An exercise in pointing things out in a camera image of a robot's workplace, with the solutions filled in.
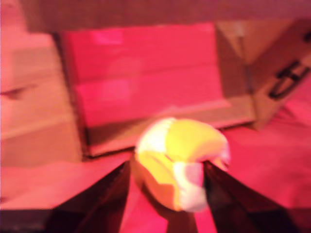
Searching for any yellow and white footbag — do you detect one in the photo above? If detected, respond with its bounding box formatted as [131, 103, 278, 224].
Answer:
[130, 116, 231, 213]

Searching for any cardboard dice tower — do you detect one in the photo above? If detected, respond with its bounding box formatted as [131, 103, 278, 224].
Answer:
[21, 0, 311, 161]

